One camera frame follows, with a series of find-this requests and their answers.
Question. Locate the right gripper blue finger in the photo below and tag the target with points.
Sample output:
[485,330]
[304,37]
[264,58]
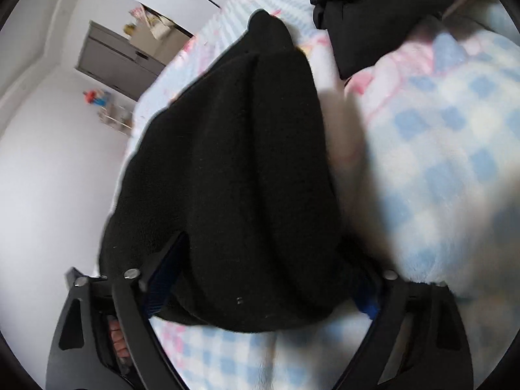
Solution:
[368,306]

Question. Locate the black fleece jacket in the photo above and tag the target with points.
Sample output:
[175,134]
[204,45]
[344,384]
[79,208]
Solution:
[233,180]

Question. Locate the person's left hand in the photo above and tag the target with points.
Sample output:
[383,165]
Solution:
[118,340]

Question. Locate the fluffy checkered cartoon blanket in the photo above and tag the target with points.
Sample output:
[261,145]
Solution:
[426,147]

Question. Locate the black garment on bed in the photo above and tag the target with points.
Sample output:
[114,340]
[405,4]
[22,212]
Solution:
[362,31]

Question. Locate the white small shelf rack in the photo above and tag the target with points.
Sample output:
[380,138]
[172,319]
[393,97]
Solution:
[116,117]

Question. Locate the blue checkered cartoon bedsheet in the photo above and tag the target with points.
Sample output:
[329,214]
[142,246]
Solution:
[219,34]

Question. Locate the grey door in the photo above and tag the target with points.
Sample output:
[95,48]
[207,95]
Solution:
[110,59]

